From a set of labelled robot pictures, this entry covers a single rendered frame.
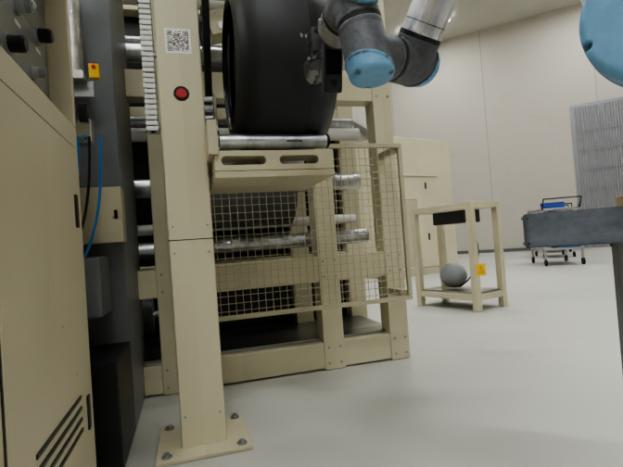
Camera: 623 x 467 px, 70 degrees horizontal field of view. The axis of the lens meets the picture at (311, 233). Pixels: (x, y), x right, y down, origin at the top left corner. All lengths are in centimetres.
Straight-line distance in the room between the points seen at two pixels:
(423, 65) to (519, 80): 1165
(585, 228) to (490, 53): 1240
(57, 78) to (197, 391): 91
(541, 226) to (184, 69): 116
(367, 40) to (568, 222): 52
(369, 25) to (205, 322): 93
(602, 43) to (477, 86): 1210
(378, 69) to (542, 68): 1184
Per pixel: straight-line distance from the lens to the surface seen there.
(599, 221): 57
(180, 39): 151
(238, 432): 153
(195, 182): 138
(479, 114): 1253
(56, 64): 126
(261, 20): 133
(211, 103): 188
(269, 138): 135
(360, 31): 92
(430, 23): 100
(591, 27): 64
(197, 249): 137
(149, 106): 145
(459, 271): 365
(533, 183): 1215
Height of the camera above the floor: 58
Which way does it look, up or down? 1 degrees up
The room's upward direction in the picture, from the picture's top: 4 degrees counter-clockwise
